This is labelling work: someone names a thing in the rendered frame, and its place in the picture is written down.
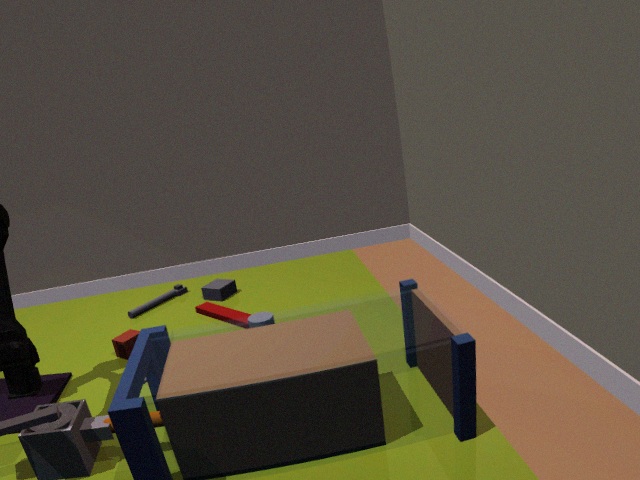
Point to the dark red flat bar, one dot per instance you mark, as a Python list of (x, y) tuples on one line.
[(219, 312)]

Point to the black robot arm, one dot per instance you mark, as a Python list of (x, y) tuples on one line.
[(22, 378)]

